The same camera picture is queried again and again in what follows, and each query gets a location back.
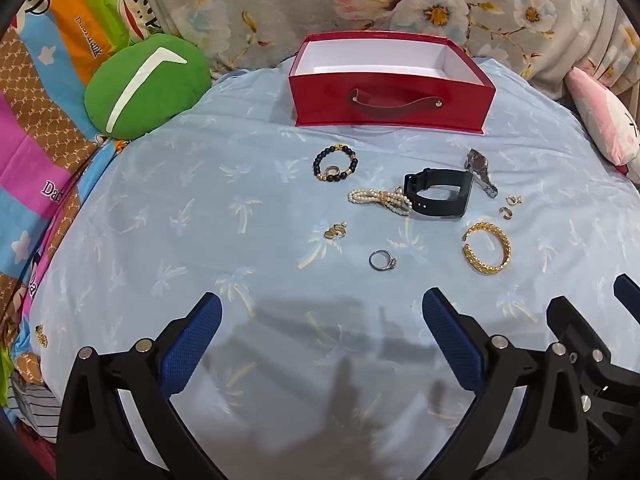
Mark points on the grey floral blanket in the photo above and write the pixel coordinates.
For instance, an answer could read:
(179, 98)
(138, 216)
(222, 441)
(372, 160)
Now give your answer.
(280, 0)

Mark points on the light blue palm-print sheet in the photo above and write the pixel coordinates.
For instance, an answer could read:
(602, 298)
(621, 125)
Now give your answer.
(200, 185)

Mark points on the small gold earring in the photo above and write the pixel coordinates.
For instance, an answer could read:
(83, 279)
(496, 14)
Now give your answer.
(512, 200)

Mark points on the green round pillow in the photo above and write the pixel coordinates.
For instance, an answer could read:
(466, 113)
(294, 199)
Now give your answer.
(170, 90)

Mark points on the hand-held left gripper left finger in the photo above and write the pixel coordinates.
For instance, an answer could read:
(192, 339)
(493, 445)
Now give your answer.
(192, 342)

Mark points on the black smartwatch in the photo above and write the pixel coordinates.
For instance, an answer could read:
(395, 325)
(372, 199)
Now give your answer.
(435, 177)

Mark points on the silver wristwatch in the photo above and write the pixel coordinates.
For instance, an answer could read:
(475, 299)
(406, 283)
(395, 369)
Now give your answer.
(477, 161)

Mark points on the small hoop earring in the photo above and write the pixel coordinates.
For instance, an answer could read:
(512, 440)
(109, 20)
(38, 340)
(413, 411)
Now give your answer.
(501, 211)

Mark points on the pink plush toy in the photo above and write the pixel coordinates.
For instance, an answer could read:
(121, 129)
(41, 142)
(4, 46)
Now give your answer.
(605, 120)

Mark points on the red cardboard box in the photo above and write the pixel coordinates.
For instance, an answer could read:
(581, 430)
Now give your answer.
(320, 100)

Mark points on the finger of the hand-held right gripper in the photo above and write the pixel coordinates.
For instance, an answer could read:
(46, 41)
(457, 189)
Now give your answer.
(575, 327)
(629, 292)

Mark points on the colourful cartoon bedsheet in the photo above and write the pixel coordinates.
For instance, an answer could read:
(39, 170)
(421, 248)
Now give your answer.
(30, 160)

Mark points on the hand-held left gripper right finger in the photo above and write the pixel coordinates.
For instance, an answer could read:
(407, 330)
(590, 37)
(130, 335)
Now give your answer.
(452, 342)

